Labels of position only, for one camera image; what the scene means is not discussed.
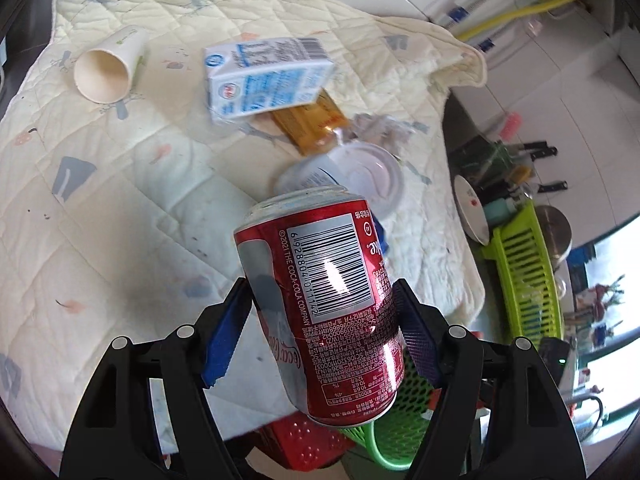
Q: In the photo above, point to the red plastic basket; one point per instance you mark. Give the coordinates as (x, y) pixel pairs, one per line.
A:
(300, 440)

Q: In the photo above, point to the lime green dish rack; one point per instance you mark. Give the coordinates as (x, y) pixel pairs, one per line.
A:
(520, 270)

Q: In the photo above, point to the red soda can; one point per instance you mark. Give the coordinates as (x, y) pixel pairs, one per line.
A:
(320, 310)

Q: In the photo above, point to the clear plastic cup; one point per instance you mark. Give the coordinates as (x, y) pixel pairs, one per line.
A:
(370, 175)

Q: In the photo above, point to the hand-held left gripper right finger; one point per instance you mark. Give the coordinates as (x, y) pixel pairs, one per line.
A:
(415, 330)

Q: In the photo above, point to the pink brush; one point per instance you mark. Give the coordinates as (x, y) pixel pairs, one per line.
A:
(511, 126)

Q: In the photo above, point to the steel pot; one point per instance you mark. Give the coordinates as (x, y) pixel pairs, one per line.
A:
(555, 232)

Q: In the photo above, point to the green plastic mesh basket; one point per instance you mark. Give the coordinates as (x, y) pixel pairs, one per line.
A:
(380, 440)

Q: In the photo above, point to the white plate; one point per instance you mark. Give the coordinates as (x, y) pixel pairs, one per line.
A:
(470, 210)

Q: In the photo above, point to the white paper cup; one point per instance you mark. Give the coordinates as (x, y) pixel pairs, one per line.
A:
(107, 70)

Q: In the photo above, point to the clear plastic wrapper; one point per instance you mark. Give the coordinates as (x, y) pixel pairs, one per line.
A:
(380, 127)

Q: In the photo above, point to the cream quilted printed blanket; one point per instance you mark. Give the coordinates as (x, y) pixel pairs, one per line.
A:
(125, 210)

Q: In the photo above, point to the metal faucet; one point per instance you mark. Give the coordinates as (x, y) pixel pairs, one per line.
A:
(597, 405)

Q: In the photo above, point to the blue and white milk carton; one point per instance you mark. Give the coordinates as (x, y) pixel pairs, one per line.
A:
(265, 80)

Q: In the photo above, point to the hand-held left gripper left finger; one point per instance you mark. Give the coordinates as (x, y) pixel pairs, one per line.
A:
(225, 330)

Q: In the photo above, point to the yellow plastic wrapper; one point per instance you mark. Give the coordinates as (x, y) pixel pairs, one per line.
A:
(310, 125)

